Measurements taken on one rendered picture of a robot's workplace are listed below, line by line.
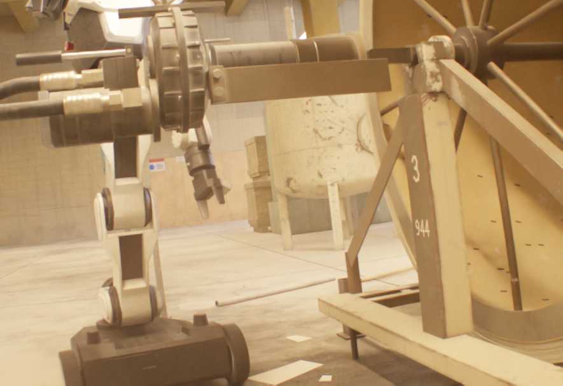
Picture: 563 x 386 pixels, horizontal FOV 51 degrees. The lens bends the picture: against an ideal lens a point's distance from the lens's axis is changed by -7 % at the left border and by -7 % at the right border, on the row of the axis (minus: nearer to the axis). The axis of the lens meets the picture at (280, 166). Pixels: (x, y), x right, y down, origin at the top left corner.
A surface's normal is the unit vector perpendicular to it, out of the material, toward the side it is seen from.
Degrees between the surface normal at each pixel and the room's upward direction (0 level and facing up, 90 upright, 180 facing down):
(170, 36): 70
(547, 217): 46
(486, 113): 90
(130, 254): 117
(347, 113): 90
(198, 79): 109
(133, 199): 100
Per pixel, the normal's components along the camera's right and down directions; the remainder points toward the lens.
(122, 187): 0.43, 0.32
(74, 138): 0.24, 0.70
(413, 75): -0.97, 0.10
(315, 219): 0.22, -0.07
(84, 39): -0.74, 0.21
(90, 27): -0.11, -0.05
